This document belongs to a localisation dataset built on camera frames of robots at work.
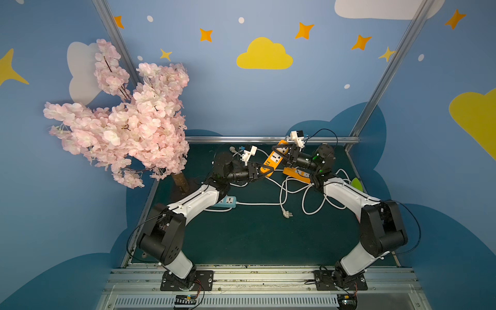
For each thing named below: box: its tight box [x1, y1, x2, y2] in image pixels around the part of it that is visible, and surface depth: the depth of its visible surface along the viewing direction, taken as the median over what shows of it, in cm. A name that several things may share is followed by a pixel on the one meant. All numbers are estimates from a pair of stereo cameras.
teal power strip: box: [213, 195, 237, 208], surface depth 95 cm
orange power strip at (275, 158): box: [260, 139, 289, 178], surface depth 75 cm
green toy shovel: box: [350, 176, 364, 192], surface depth 106 cm
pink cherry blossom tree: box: [43, 39, 190, 190], surface depth 58 cm
